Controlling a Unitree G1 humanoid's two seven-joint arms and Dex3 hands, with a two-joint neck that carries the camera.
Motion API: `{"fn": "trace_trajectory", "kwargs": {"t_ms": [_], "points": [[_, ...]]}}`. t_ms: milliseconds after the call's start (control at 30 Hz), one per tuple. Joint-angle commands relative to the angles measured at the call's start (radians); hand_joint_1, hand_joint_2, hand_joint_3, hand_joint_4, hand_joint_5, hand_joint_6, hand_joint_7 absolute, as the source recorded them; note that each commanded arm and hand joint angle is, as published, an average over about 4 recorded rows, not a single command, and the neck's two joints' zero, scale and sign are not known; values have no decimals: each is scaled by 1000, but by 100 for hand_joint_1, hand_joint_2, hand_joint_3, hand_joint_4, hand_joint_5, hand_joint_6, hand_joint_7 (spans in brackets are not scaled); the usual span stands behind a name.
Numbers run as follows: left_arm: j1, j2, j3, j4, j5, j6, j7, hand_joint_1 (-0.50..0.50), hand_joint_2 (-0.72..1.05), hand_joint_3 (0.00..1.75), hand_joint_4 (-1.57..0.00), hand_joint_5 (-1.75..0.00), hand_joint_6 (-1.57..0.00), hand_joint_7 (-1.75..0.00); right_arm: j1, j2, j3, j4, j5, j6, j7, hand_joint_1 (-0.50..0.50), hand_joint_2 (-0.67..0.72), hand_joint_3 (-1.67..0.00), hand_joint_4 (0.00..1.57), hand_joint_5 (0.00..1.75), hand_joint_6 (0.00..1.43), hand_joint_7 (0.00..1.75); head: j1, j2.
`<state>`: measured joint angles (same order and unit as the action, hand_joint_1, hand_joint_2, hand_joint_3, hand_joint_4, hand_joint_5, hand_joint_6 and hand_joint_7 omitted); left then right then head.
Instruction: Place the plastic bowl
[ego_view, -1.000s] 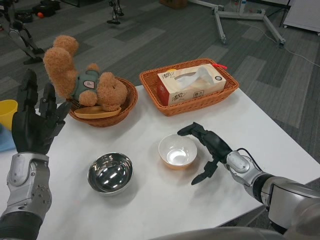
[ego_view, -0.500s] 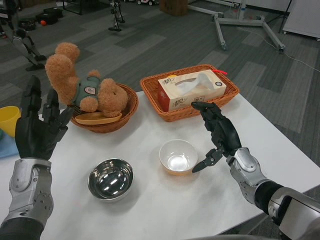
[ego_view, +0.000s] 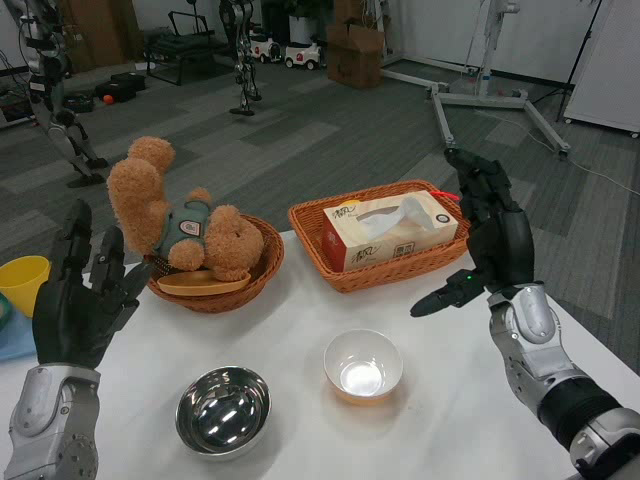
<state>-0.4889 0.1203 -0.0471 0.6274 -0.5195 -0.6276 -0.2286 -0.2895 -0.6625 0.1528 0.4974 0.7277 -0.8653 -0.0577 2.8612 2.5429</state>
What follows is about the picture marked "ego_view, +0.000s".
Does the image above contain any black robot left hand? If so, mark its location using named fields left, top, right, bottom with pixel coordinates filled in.
left=32, top=198, right=151, bottom=370

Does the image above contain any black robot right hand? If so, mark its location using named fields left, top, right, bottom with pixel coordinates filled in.
left=409, top=147, right=536, bottom=319

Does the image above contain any white orange plastic bowl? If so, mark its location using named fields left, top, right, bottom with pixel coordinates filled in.
left=323, top=328, right=404, bottom=406

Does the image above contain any stainless steel bowl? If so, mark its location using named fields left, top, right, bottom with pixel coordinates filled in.
left=174, top=365, right=272, bottom=455

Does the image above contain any blue cloth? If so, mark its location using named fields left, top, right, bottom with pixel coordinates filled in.
left=0, top=309, right=39, bottom=364

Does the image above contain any yellow plastic cup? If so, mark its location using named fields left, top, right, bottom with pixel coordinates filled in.
left=0, top=255, right=52, bottom=319

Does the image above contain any beige tissue box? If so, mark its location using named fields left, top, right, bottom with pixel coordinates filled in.
left=322, top=189, right=459, bottom=274

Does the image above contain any orange wooden plate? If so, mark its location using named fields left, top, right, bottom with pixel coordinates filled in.
left=156, top=269, right=251, bottom=296

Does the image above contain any brown teddy bear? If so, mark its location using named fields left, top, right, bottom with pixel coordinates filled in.
left=106, top=136, right=265, bottom=282

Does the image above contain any white wheeled lift stand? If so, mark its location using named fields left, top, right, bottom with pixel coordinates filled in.
left=379, top=0, right=571, bottom=160

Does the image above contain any rectangular wicker basket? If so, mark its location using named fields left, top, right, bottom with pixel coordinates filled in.
left=287, top=179, right=474, bottom=294

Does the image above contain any black tripod stand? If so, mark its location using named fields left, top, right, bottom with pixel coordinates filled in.
left=529, top=0, right=601, bottom=121

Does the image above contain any white cabinet on wheels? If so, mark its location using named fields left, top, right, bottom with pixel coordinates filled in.
left=563, top=0, right=640, bottom=139

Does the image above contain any round wicker basket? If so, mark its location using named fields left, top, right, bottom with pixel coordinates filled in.
left=144, top=213, right=285, bottom=314

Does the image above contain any open cardboard box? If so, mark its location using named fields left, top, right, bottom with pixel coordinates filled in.
left=325, top=22, right=386, bottom=90

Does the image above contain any black equipment case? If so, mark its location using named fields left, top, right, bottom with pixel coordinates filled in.
left=94, top=72, right=147, bottom=104

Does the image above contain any white toy car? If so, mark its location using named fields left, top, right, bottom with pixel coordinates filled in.
left=283, top=42, right=322, bottom=70
left=249, top=33, right=284, bottom=65

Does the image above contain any small stacked cardboard box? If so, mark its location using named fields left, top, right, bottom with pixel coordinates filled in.
left=333, top=0, right=362, bottom=24

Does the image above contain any large brown cardboard box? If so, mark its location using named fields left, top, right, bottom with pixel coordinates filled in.
left=59, top=0, right=146, bottom=74

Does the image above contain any green potted plant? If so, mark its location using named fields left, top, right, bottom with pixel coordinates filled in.
left=262, top=0, right=335, bottom=46

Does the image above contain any hanging silver humanoid robot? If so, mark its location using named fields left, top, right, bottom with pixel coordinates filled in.
left=217, top=0, right=264, bottom=117

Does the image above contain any white floor cable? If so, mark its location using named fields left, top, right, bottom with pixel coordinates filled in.
left=472, top=107, right=640, bottom=196

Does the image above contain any silver humanoid robot with cables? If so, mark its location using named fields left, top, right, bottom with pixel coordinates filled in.
left=17, top=0, right=109, bottom=189

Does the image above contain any black metal bench frame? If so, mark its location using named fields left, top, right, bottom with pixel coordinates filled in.
left=144, top=9, right=236, bottom=86

